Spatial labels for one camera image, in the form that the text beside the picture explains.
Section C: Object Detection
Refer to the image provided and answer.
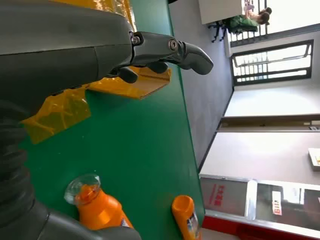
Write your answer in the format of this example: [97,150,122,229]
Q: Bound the orange detergent bottle clear cap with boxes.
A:
[64,173,134,231]

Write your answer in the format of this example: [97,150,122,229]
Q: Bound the black framed window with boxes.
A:
[231,39,315,87]

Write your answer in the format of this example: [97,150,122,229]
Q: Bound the ribbed grey left arm sleeve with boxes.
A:
[0,99,35,229]

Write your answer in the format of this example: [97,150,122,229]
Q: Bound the brown door frame beam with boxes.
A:
[217,114,320,134]

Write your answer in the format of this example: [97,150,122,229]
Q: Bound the person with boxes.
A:
[244,5,272,26]

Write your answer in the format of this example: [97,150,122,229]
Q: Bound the small orange detergent bottle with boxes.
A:
[171,195,202,240]

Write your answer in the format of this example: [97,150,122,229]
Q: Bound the black balcony railing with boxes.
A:
[229,0,320,48]

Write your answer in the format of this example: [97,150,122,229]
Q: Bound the white sign red print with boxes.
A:
[272,191,283,217]

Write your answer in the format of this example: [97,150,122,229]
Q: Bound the red wall strip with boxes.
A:
[202,215,320,240]

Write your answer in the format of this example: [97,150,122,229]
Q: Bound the white framed wall board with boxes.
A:
[308,148,320,172]

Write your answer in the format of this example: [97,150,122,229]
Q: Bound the red text decal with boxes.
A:
[208,184,226,207]

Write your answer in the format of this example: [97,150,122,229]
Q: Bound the glass partition window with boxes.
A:
[199,174,320,233]

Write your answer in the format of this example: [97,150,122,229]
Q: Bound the green covered chair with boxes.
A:
[208,14,260,43]

